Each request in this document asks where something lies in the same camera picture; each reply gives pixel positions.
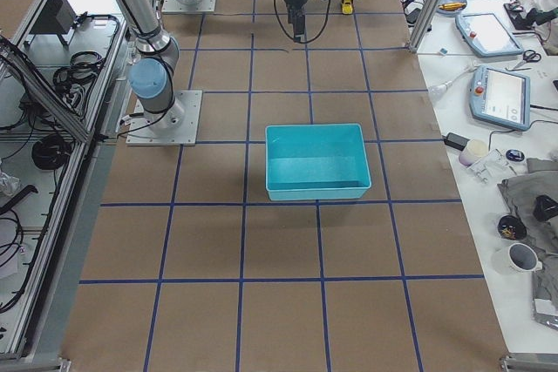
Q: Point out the brown paper table cover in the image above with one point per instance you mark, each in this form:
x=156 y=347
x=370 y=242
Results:
x=314 y=226

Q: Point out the yellow beetle toy car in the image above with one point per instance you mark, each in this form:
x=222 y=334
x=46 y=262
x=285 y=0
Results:
x=347 y=7

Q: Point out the teach pendant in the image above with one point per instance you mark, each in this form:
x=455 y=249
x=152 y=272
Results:
x=500 y=97
x=485 y=34

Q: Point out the white light bulb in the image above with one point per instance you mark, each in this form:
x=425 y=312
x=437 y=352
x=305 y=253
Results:
x=436 y=92

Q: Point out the grey cloth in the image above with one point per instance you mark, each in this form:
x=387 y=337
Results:
x=532 y=198

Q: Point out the far teach pendant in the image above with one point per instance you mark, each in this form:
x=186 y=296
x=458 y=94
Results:
x=485 y=34

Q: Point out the near teach pendant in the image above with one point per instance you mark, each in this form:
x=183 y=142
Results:
x=500 y=97

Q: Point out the black scissors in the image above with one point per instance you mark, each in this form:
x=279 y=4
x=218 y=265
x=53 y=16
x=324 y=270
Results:
x=528 y=56

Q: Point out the white paper cup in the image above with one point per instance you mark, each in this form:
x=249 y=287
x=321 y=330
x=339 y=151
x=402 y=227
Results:
x=474 y=150

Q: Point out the white mug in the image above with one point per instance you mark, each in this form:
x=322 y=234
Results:
x=516 y=258

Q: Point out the black power adapter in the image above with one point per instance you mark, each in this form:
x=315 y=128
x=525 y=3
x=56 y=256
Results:
x=455 y=141

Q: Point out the black small bowl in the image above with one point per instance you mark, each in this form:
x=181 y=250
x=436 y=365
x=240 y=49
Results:
x=511 y=228

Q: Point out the light blue plastic bin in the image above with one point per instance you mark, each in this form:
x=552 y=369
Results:
x=316 y=162

